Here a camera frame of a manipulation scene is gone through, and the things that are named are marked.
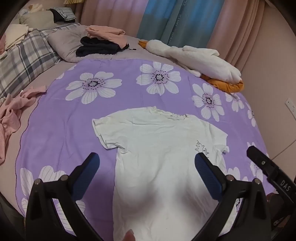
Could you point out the grey pillow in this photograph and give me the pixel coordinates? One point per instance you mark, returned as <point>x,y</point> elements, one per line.
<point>66,44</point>

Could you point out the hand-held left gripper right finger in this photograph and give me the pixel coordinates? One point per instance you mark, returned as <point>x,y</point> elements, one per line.
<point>206,177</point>

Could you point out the beige pillow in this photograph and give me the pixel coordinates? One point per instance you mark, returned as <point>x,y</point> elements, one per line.
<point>38,19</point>

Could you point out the white goose plush toy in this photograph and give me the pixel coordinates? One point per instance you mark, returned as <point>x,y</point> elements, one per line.
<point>196,58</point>

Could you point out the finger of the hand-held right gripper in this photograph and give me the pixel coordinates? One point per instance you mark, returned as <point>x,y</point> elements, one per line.
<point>260,158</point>

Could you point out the blue curtain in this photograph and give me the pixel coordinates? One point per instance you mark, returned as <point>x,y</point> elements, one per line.
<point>171,19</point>

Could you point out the purple floral blanket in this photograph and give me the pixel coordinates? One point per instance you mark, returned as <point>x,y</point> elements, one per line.
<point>69,129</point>

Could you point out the white wall socket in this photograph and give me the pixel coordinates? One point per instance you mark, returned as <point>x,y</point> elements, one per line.
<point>290,103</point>

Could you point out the pink curtain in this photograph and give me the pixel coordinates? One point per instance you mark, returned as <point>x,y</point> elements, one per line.
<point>245,30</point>

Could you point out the cream clothes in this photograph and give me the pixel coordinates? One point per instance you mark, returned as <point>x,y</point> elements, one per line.
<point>13,36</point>

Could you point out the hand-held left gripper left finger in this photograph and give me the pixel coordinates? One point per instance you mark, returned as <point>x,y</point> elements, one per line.
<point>86,170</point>

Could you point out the folded pink clothes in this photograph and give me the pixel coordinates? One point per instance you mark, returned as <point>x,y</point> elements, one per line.
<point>107,34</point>

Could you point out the folded plaid cloth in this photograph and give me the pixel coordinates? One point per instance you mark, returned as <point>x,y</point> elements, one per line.
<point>64,13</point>

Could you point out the dark navy clothes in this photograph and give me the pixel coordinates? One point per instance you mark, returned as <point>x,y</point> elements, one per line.
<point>97,47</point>

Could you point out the crumpled pink garment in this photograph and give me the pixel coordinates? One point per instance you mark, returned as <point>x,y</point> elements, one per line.
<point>13,113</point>

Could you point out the white t-shirt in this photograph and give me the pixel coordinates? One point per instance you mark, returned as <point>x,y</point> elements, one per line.
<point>161,162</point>

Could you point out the small plush toy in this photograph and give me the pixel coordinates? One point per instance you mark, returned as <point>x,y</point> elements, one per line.
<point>32,8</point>

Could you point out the person's left hand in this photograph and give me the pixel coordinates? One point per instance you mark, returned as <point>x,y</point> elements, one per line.
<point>129,236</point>

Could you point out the plaid pillow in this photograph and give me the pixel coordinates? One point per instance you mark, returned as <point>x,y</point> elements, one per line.
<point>25,60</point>

